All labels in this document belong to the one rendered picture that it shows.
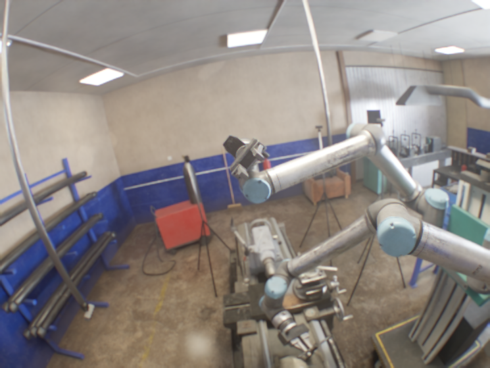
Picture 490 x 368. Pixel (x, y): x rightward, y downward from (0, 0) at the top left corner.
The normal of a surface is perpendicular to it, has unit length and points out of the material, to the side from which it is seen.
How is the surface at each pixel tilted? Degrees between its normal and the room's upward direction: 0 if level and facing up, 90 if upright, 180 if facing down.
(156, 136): 90
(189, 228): 90
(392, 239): 87
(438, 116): 90
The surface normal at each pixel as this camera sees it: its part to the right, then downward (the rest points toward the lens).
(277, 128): 0.07, 0.30
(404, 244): -0.57, 0.30
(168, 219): 0.40, 0.22
